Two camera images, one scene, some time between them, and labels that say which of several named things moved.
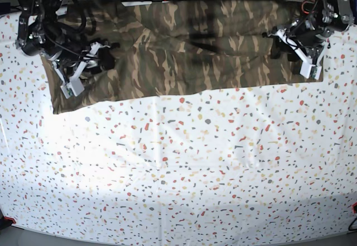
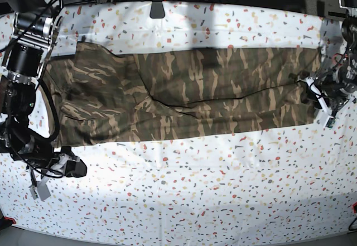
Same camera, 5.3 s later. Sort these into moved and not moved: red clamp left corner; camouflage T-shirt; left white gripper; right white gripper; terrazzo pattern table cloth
Moved: camouflage T-shirt; right white gripper; left white gripper
Not moved: red clamp left corner; terrazzo pattern table cloth
